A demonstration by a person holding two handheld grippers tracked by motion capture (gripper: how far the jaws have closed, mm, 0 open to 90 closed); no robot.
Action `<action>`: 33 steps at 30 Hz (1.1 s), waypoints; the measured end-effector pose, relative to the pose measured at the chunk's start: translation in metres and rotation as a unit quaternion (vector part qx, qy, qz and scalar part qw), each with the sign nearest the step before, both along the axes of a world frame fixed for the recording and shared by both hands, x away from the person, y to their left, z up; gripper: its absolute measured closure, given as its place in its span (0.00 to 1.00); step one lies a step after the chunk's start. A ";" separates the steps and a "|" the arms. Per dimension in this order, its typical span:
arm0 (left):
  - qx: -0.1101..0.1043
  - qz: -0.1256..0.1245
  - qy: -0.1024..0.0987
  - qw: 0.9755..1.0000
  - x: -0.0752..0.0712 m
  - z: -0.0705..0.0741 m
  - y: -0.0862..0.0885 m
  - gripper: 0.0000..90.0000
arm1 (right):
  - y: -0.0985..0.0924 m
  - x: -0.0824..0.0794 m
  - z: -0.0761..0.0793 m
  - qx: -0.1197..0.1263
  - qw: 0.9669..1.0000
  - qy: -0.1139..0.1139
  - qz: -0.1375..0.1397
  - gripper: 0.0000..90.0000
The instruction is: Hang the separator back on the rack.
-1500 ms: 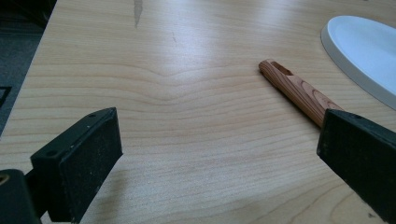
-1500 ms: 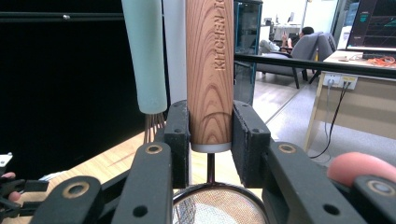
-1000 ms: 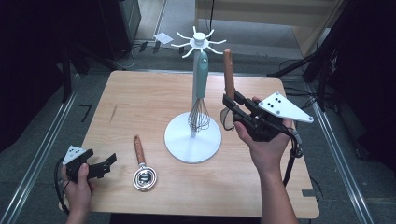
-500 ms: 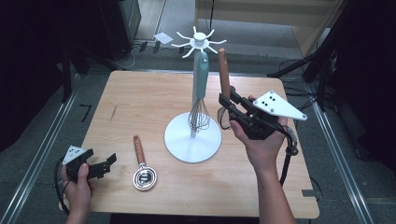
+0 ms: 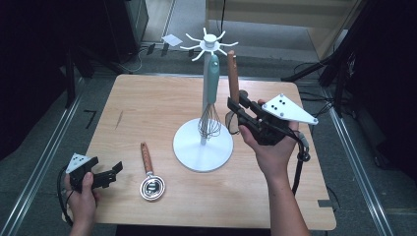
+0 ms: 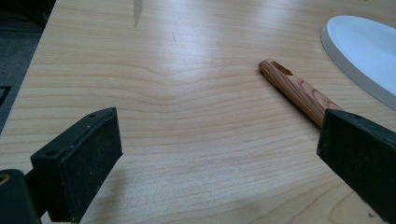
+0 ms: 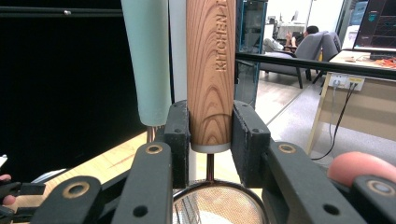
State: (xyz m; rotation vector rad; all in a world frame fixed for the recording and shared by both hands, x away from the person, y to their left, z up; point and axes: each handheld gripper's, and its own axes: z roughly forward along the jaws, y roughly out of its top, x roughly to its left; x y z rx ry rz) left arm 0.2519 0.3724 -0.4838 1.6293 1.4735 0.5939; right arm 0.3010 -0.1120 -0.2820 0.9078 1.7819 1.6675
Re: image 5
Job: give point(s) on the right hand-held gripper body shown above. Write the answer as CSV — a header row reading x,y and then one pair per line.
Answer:
x,y
285,109

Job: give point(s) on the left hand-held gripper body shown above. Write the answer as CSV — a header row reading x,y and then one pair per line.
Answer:
x,y
78,162

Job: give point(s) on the white utensil stand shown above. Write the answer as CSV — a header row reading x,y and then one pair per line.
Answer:
x,y
196,154

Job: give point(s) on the person's left hand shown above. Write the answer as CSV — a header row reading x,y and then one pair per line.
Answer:
x,y
83,205

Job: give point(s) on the person's right hand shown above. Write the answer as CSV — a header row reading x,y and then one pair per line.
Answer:
x,y
275,157

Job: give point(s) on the black metal stand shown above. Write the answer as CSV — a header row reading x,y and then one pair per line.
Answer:
x,y
70,85
306,70

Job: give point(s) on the light wooden cabinet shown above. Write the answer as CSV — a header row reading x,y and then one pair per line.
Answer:
x,y
278,13

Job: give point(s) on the white paper sheet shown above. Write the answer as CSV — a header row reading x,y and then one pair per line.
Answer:
x,y
172,40

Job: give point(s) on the black cabinet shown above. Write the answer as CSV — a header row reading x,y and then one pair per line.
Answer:
x,y
131,26

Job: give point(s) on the metal floor rail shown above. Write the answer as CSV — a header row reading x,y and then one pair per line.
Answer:
x,y
39,170
352,157

